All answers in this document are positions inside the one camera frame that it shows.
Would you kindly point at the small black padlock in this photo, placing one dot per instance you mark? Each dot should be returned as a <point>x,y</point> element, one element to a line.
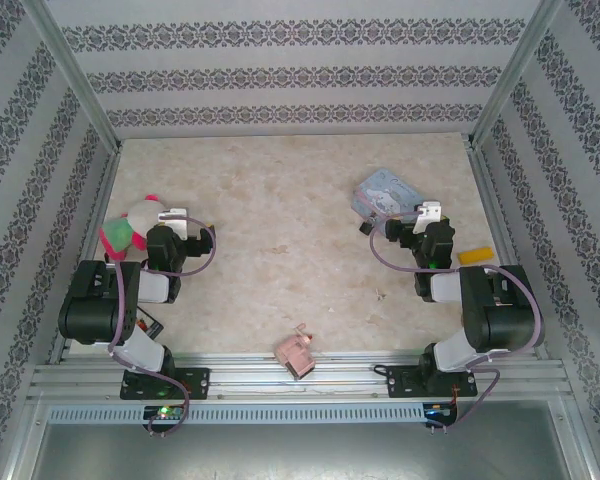
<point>365,229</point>

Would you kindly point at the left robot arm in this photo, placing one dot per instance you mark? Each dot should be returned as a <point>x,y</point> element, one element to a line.
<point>87,310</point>

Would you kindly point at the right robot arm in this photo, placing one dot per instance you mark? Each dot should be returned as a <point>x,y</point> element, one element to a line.
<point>500,320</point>

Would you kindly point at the yellow block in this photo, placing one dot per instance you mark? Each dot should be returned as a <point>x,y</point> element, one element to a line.
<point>475,255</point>

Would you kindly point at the white pink plush toy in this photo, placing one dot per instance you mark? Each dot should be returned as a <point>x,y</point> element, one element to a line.
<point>140,215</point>

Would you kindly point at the black card with orange print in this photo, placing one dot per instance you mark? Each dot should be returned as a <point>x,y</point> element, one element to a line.
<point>152,327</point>

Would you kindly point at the pink toy appliance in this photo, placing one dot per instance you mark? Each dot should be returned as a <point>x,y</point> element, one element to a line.
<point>295,352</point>

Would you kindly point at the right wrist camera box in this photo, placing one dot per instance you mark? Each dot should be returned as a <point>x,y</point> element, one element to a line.
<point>427,215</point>

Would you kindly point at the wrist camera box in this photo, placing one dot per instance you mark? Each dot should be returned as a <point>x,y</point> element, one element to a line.
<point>175,220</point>
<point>427,215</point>

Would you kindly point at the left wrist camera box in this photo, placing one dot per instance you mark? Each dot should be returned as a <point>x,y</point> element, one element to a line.
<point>175,220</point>

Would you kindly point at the aluminium side rail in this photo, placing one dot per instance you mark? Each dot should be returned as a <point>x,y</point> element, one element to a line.
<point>485,175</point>
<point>111,170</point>

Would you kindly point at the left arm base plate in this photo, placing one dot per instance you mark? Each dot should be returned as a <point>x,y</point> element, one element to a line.
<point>195,382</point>

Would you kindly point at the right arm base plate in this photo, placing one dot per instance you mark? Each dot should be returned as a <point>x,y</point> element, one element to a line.
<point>405,382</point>

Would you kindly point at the aluminium mounting rail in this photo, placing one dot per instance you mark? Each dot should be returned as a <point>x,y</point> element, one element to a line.
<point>260,375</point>

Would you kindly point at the aluminium corner post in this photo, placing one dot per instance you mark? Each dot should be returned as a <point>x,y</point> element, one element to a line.
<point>517,70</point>
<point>70,70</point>

